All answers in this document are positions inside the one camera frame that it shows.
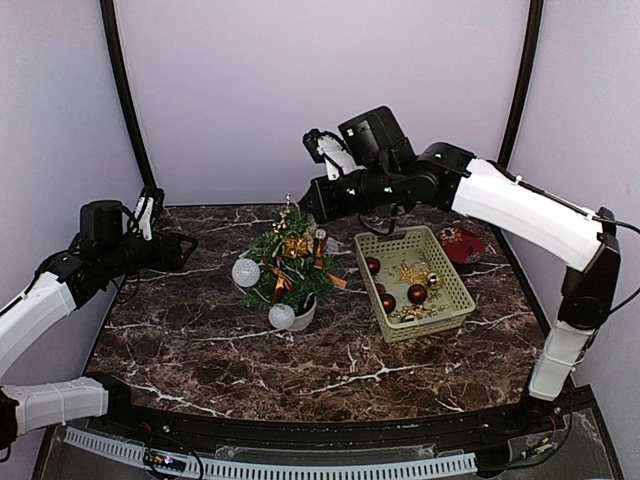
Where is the gold gift box ornament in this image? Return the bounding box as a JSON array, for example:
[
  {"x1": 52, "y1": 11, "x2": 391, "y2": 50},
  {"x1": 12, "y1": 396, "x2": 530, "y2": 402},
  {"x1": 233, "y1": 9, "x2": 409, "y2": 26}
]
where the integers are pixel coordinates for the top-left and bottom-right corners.
[{"x1": 281, "y1": 236, "x2": 310, "y2": 260}]

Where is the small green christmas tree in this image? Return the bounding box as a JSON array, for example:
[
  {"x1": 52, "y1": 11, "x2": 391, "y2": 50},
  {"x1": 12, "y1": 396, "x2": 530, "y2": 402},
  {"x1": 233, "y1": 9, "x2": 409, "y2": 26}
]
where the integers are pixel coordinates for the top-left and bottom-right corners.
[{"x1": 235, "y1": 204, "x2": 347, "y2": 332}]

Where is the clear string light wire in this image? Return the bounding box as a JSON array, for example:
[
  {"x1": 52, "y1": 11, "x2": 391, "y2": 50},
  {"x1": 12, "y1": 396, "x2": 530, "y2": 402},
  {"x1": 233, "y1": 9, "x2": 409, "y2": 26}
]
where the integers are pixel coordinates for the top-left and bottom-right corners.
[{"x1": 239, "y1": 204, "x2": 354, "y2": 321}]

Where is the brown ribbon bow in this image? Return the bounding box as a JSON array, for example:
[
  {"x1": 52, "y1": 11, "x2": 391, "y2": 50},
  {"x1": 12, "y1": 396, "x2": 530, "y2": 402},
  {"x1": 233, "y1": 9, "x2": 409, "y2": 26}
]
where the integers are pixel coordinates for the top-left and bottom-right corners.
[
  {"x1": 312, "y1": 229, "x2": 349, "y2": 290},
  {"x1": 262, "y1": 256, "x2": 294, "y2": 305}
]

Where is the white woven light ball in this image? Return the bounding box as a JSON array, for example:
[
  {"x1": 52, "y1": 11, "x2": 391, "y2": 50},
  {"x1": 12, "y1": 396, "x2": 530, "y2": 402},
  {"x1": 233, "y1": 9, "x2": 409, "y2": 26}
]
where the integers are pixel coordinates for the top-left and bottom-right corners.
[
  {"x1": 231, "y1": 258, "x2": 261, "y2": 288},
  {"x1": 268, "y1": 303, "x2": 296, "y2": 330}
]

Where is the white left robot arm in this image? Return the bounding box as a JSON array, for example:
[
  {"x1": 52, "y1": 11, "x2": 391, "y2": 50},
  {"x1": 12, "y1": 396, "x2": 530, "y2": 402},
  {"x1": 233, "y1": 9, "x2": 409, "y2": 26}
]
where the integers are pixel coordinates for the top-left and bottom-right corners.
[{"x1": 1, "y1": 232, "x2": 198, "y2": 449}]

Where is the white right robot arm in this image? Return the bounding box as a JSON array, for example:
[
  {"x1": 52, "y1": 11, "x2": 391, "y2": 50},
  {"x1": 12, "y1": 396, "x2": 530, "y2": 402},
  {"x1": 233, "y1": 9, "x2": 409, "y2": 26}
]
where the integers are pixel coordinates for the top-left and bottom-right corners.
[{"x1": 299, "y1": 134, "x2": 621, "y2": 402}]

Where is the gold star ornament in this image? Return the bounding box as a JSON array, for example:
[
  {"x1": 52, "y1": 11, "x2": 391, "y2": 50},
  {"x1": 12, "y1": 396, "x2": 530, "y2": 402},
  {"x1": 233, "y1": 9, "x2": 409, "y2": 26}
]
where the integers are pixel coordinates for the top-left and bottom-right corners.
[{"x1": 395, "y1": 263, "x2": 426, "y2": 286}]

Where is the pale green perforated basket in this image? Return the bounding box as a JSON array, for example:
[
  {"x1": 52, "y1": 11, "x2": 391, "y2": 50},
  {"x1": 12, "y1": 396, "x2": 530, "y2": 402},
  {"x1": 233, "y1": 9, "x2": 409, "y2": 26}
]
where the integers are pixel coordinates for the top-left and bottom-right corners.
[{"x1": 355, "y1": 226, "x2": 476, "y2": 343}]

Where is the left black frame post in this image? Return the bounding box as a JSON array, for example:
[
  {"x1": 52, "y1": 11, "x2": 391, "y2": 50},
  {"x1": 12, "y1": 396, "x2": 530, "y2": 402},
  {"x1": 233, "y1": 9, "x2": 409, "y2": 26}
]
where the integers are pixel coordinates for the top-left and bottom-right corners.
[{"x1": 99, "y1": 0, "x2": 164, "y2": 215}]

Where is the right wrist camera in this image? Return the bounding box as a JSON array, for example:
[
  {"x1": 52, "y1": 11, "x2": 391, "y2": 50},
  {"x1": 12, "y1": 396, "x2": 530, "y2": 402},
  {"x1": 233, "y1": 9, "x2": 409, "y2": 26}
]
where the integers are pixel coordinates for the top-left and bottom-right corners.
[{"x1": 302, "y1": 105, "x2": 416, "y2": 181}]

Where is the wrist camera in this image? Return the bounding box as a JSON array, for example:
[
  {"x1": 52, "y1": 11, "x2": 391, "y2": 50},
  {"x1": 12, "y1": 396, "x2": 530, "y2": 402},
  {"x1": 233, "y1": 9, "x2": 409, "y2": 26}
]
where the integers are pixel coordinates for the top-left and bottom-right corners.
[
  {"x1": 79, "y1": 186, "x2": 165, "y2": 244},
  {"x1": 302, "y1": 105, "x2": 416, "y2": 181}
]

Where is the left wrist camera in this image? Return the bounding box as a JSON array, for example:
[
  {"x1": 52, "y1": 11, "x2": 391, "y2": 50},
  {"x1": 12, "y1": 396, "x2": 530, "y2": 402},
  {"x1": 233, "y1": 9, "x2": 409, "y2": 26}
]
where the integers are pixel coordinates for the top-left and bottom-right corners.
[{"x1": 79, "y1": 186, "x2": 165, "y2": 244}]

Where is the black front table rail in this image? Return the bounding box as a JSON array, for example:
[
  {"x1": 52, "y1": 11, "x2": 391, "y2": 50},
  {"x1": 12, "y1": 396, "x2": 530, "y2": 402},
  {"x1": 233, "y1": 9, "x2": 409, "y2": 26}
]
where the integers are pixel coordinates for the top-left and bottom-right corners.
[{"x1": 90, "y1": 405, "x2": 539, "y2": 451}]

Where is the white slotted cable duct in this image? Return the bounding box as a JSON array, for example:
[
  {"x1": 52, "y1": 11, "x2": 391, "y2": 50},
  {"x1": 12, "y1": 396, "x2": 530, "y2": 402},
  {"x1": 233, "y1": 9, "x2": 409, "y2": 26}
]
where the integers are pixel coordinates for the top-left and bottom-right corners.
[{"x1": 63, "y1": 427, "x2": 477, "y2": 479}]

